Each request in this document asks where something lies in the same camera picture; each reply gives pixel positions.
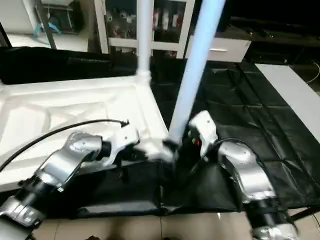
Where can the white plastic table top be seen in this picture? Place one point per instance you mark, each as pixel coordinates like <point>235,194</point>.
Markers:
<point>55,120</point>

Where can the white plastic table leg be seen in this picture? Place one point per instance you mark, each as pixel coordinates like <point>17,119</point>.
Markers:
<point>197,60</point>
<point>144,35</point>

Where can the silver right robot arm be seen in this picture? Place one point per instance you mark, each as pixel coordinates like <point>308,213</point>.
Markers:
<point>245,180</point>

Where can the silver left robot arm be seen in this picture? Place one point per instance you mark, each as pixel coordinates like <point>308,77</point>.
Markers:
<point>55,175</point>

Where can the black work mat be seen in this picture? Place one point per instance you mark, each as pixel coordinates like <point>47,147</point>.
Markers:
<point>250,110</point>

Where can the white drawer unit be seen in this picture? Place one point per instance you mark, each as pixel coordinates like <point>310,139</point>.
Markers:
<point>220,50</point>

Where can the white glass door cabinet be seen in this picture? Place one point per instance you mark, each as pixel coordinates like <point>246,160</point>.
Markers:
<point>150,25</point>

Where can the black tripod leg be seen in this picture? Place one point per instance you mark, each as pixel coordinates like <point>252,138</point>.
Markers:
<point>305,214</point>

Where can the teal stand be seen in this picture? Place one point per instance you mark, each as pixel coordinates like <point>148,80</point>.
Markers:
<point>45,29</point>

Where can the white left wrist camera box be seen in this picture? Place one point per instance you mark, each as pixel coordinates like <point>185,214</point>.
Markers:
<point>125,137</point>

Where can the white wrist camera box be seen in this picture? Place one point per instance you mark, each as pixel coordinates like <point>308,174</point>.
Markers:
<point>125,137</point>
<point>202,130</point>

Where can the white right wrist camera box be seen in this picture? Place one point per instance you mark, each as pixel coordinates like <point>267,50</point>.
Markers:
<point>202,130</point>

